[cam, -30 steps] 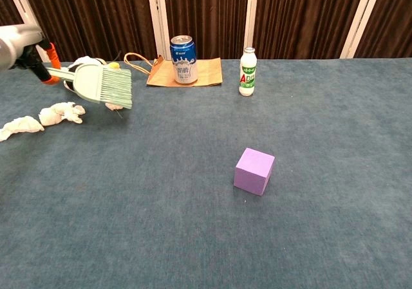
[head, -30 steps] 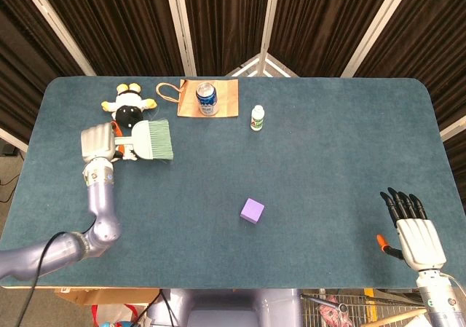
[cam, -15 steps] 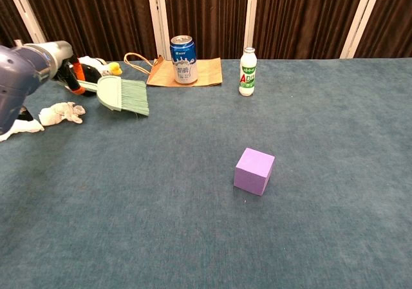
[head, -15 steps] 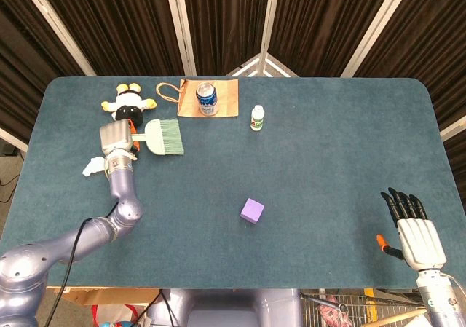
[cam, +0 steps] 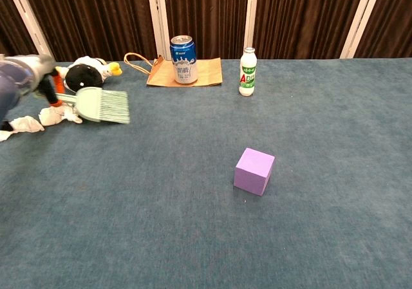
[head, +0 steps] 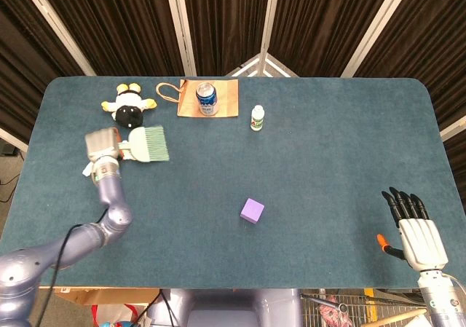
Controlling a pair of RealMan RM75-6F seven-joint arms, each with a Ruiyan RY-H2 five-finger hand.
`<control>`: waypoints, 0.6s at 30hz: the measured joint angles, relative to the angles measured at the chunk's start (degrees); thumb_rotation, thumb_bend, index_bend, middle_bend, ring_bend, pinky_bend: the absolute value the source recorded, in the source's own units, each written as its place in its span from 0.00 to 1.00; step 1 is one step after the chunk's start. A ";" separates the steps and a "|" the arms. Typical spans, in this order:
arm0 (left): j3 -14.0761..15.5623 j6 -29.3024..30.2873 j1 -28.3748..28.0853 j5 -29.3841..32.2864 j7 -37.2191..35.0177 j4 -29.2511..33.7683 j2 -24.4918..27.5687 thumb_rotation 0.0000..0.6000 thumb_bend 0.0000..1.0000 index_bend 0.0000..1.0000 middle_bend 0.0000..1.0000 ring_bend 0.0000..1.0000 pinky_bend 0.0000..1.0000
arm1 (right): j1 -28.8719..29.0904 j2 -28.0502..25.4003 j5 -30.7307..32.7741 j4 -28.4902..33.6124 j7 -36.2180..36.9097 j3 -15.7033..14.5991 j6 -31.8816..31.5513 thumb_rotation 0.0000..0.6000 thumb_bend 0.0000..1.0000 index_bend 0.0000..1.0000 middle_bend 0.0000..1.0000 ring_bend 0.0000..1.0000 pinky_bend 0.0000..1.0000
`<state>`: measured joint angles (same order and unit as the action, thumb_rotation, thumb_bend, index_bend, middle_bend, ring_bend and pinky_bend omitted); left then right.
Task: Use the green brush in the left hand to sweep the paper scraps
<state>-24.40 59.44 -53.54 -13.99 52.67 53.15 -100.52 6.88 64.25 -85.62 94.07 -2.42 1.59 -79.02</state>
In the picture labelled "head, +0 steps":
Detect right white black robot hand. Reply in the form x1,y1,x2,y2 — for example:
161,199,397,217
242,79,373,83
376,186,449,272

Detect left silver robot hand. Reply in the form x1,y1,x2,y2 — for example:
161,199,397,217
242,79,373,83
84,127,127,165

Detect small green hand broom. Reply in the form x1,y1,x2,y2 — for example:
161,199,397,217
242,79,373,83
116,124,170,164

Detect blue soda can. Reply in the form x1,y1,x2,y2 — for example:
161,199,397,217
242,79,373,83
195,82,220,117

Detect black white plush toy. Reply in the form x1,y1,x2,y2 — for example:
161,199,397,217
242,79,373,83
100,82,158,129

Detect wooden stick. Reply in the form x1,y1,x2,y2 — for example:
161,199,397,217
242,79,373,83
366,307,427,327

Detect brown paper bag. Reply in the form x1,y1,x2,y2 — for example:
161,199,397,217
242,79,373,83
156,79,240,118

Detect cardboard box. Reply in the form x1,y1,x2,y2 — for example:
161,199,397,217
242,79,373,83
54,287,161,306

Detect small white green-label bottle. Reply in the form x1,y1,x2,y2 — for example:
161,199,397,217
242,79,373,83
250,104,265,133

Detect purple foam cube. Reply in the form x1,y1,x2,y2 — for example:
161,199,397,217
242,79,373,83
240,197,266,226

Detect red white plastic bag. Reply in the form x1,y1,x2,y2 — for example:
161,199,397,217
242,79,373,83
90,303,146,327

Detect purple-grey robot torso base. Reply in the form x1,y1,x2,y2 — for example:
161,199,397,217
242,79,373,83
145,288,303,327

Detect metal wire cart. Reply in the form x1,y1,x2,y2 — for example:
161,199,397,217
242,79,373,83
299,288,434,327

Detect white folding screen frame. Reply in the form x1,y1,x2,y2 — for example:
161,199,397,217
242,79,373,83
0,0,466,153

